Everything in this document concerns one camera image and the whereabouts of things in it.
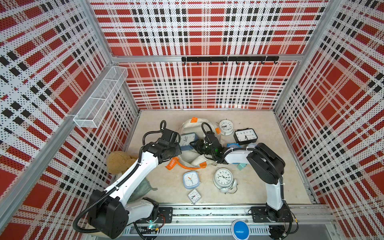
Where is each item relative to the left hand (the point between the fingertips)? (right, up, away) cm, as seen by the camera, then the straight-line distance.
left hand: (178, 150), depth 82 cm
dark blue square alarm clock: (+3, +5, +14) cm, 15 cm away
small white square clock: (+9, -24, -4) cm, 26 cm away
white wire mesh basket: (-55, +21, +9) cm, 60 cm away
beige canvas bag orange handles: (+7, -6, +5) cm, 11 cm away
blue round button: (+32, -35, -13) cm, 49 cm away
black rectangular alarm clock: (+45, +6, +20) cm, 50 cm away
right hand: (+7, +2, +9) cm, 12 cm away
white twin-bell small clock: (+25, -17, 0) cm, 30 cm away
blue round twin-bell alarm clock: (+35, 0, +18) cm, 39 cm away
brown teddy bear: (-28, -4, -10) cm, 30 cm away
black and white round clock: (+31, +12, +23) cm, 40 cm away
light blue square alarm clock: (+7, -17, +1) cm, 19 cm away
